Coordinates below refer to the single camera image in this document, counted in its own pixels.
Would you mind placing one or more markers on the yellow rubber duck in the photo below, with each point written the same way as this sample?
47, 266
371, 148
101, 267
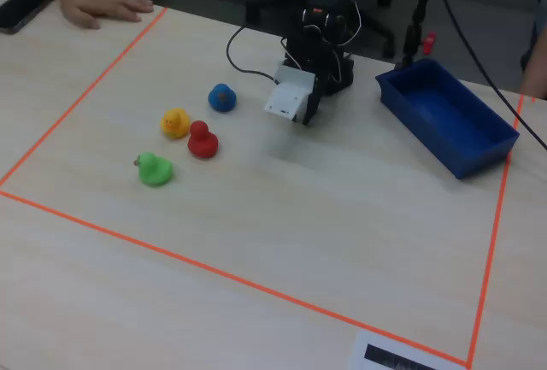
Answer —
175, 123

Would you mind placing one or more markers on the red rubber duck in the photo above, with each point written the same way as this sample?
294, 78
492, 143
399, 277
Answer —
202, 141

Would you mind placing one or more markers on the orange tape strip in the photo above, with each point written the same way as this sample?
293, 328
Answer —
495, 224
81, 96
239, 278

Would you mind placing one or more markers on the black camera stand pole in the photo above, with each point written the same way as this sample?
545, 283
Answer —
418, 15

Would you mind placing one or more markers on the black office chair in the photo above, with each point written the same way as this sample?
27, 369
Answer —
376, 7

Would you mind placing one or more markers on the black smartphone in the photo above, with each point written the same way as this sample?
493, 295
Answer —
22, 7

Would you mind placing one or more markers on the red clamp knob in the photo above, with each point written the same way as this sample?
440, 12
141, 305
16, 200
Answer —
429, 42

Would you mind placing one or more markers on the blue rubber duck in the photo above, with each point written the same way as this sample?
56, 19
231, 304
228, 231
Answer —
222, 97

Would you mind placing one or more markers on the blue plastic box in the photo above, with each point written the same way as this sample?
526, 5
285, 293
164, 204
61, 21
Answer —
448, 118

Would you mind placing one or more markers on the person's bare hand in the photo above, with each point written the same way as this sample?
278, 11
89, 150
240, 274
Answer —
98, 2

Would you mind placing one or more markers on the white paper label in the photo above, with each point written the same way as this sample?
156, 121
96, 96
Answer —
397, 355

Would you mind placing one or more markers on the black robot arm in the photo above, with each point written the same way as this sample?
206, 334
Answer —
331, 7

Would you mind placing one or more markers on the green rubber duck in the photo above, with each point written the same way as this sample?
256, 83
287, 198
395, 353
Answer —
154, 170

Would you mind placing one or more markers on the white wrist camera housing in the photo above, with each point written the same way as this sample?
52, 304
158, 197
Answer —
287, 94

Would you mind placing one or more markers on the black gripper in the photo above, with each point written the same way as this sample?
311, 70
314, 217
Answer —
314, 102

